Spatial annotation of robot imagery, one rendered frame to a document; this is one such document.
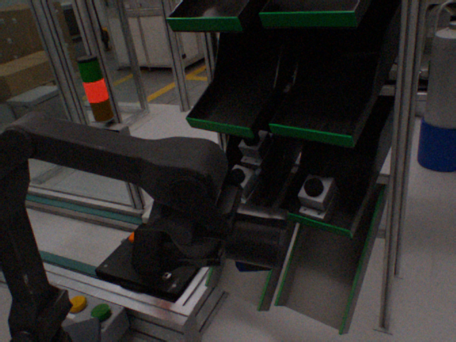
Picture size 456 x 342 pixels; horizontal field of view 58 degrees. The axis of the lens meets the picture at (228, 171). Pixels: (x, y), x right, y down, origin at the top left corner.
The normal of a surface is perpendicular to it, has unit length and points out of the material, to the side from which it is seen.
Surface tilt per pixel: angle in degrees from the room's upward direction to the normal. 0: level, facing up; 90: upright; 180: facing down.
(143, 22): 90
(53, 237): 0
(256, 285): 45
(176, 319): 0
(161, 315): 0
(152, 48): 90
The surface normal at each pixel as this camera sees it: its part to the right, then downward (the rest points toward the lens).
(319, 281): -0.51, -0.28
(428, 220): -0.13, -0.86
